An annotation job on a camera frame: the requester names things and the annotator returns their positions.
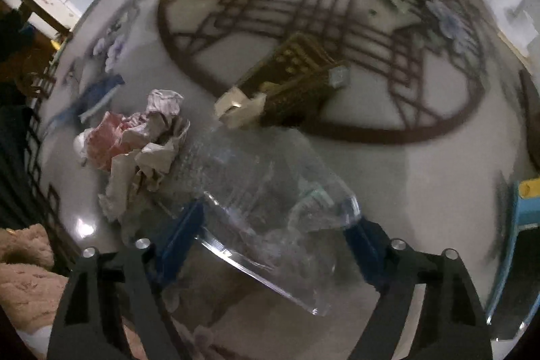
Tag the dark carved wooden chair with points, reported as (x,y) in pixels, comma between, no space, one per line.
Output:
(25,157)

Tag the patterned table cover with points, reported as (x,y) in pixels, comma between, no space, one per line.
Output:
(422,191)

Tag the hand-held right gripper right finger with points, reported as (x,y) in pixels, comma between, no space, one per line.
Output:
(365,254)

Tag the light blue plastic object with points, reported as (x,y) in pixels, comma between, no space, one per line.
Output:
(523,212)

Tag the pink fluffy garment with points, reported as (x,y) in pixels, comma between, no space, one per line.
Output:
(25,284)

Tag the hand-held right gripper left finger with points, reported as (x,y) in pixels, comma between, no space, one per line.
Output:
(185,229)

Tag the crumpled white paper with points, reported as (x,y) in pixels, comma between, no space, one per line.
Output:
(160,157)

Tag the crumpled red white wrapper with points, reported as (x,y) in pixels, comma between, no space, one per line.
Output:
(103,140)

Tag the crushed clear plastic bottle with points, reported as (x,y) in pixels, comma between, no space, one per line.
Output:
(261,191)

